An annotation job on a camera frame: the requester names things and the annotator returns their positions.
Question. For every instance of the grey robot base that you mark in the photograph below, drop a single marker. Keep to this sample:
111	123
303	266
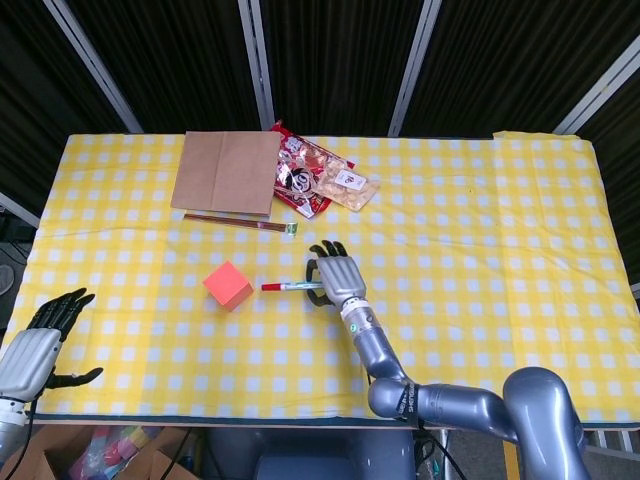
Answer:
310	455

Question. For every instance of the orange cube block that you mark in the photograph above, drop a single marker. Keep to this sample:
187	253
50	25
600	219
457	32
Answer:
227	286

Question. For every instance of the red snack bag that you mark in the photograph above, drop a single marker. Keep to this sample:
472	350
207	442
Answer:
300	185

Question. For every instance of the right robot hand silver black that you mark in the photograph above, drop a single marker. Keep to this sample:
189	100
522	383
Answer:
340	277

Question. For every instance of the white frame post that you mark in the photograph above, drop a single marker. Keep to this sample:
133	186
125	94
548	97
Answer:
256	65
415	65
95	65
595	90
17	209

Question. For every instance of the red capped white marker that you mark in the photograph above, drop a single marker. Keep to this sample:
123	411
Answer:
285	286

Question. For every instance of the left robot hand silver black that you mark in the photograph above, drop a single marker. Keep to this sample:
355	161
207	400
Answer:
27	357

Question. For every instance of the brown paper bag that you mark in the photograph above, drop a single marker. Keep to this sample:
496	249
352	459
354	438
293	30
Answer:
225	170

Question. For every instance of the clear bag of cookies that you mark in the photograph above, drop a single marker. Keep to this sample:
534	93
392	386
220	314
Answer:
350	187

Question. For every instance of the brown chopsticks with green tag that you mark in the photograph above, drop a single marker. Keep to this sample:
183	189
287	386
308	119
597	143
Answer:
225	220

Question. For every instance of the yellow white checkered tablecloth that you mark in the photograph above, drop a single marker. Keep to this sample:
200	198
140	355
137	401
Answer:
450	250

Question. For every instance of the cardboard box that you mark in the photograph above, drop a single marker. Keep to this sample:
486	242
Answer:
50	455

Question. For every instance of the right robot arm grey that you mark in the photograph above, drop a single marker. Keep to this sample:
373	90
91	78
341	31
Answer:
382	352

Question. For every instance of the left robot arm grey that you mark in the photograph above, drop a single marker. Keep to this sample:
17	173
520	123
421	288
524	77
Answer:
10	425

